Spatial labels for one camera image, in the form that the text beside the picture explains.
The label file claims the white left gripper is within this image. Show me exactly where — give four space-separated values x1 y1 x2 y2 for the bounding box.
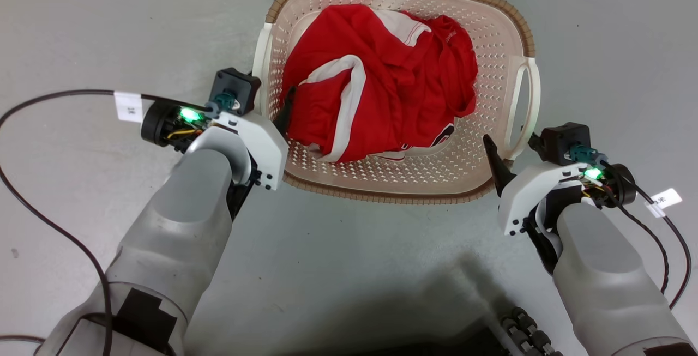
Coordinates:
210 86 298 191

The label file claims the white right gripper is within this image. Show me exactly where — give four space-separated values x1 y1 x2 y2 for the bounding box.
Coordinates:
483 132 588 236

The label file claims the white laundry basket brown rim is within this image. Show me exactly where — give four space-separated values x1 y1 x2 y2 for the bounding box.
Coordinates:
252 0 541 205

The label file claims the red and white garment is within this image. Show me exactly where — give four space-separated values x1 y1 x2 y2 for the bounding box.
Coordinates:
279 4 479 164

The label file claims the white right cable tag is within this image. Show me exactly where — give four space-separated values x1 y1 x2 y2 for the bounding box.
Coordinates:
646 188 683 219

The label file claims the white cable tag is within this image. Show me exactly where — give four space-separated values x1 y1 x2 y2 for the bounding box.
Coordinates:
114 91 144 124
646 188 683 219

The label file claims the white left cable tag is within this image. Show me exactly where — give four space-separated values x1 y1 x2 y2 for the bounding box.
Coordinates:
114 91 144 124

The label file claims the black twisted right arm cable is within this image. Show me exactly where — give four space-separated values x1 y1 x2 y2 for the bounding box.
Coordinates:
615 202 671 294

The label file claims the black ribbed cable conduit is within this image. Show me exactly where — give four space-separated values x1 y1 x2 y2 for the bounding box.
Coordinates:
500 306 563 356

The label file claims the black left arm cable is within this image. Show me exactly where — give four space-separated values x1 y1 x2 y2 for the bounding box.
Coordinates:
0 89 180 356

